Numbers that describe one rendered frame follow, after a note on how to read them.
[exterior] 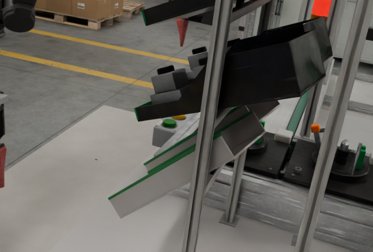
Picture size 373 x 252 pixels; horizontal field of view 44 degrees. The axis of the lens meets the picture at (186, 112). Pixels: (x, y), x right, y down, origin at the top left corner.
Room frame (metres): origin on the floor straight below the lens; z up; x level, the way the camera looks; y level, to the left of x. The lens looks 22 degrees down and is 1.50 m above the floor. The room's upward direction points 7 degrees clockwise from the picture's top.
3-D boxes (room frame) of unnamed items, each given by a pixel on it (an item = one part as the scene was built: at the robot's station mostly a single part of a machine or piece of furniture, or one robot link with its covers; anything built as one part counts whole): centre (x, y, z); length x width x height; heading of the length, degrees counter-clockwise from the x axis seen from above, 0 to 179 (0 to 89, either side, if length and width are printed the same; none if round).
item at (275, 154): (1.13, -0.16, 0.96); 0.24 x 0.24 x 0.02; 72
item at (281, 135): (1.19, -0.28, 0.97); 0.05 x 0.05 x 0.04; 72
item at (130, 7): (7.72, 1.59, 0.07); 1.20 x 0.82 x 0.14; 81
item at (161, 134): (1.27, 0.02, 0.93); 0.21 x 0.07 x 0.06; 162
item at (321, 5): (1.27, -0.33, 1.33); 0.05 x 0.05 x 0.05
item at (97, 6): (6.73, 1.81, 0.20); 1.20 x 0.80 x 0.41; 74
